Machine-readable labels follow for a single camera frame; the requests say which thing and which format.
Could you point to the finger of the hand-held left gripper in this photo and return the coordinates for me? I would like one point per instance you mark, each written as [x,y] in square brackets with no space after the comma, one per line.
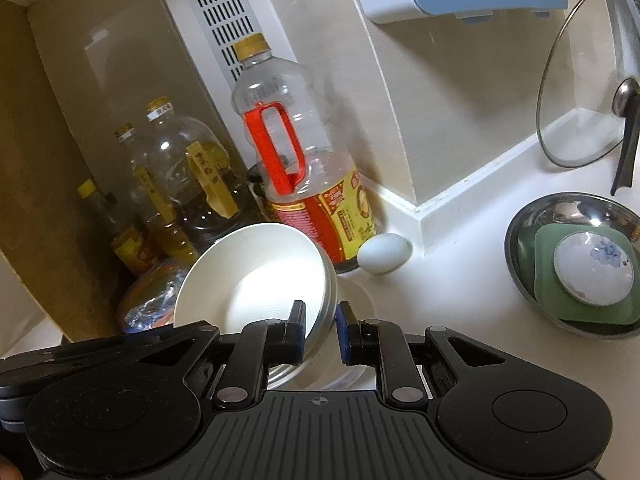
[60,362]

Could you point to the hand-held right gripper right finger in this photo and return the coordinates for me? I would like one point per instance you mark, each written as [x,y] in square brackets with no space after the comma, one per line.
[343,332]

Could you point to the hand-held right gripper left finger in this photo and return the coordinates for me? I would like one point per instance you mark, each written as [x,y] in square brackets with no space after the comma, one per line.
[298,332]

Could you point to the cream ribbed bowl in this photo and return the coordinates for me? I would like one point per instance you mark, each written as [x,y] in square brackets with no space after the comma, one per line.
[250,285]

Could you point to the green square plate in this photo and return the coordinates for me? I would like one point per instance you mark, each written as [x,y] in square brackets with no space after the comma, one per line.
[545,280]

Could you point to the small white floral dish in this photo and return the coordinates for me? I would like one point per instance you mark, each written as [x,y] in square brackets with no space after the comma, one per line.
[585,270]

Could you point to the white egg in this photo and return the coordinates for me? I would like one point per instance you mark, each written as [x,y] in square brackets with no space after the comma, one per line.
[382,255]

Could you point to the plastic wrapped colourful bowl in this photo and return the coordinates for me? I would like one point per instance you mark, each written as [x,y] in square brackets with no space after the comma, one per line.
[150,305]

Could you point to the small bottle with yellow cap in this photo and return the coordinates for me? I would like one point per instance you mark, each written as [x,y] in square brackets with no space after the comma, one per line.
[132,250]

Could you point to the slim yellow oil bottle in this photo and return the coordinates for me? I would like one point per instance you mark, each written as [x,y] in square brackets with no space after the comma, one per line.
[172,240]

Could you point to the brown cardboard panel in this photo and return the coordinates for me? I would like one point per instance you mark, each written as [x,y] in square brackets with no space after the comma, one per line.
[45,185]

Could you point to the large dark oil bottle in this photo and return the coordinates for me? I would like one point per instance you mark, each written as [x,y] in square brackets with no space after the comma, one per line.
[200,160]

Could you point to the white wall vent panel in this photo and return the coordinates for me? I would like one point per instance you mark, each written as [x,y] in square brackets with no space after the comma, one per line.
[220,15]

